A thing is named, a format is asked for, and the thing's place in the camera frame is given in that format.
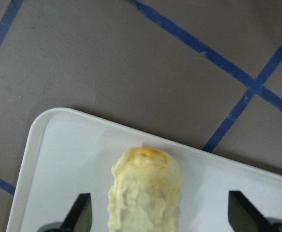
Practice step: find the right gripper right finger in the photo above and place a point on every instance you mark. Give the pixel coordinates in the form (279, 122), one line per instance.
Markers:
(243, 215)

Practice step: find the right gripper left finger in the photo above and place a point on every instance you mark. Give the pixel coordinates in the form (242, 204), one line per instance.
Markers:
(79, 218)

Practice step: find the cream rectangular tray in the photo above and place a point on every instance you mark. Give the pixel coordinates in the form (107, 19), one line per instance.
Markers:
(69, 152)

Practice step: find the brown paper table mat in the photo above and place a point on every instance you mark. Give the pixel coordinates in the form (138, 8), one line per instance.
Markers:
(106, 58)

